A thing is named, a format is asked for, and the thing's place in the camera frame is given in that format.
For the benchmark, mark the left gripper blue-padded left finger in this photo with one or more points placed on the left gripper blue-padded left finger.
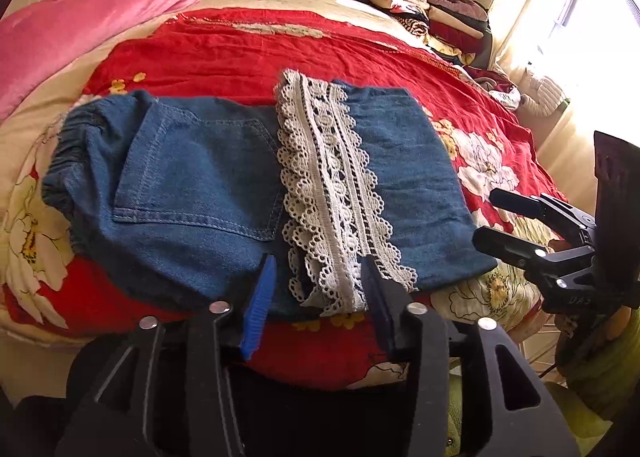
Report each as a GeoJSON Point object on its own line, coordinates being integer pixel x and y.
{"type": "Point", "coordinates": [117, 416]}

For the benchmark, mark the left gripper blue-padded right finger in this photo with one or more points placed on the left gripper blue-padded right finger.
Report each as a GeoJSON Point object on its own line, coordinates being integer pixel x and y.
{"type": "Point", "coordinates": [506, 410]}

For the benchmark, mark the blue denim pants lace trim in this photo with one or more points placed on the blue denim pants lace trim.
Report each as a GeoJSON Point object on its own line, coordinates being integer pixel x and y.
{"type": "Point", "coordinates": [178, 199]}

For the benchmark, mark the beige bed cover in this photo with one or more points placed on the beige bed cover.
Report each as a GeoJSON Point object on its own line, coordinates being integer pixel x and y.
{"type": "Point", "coordinates": [32, 362]}

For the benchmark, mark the white puffy jacket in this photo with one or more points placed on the white puffy jacket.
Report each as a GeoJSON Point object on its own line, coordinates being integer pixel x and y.
{"type": "Point", "coordinates": [540, 95]}

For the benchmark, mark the cream window curtain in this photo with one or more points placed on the cream window curtain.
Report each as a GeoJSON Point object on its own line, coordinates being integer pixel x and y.
{"type": "Point", "coordinates": [590, 48]}

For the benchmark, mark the pile of folded clothes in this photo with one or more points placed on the pile of folded clothes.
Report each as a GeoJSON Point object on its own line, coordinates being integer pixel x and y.
{"type": "Point", "coordinates": [459, 32]}

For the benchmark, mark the pink plush blanket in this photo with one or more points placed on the pink plush blanket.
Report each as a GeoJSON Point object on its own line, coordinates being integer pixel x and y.
{"type": "Point", "coordinates": [39, 40]}

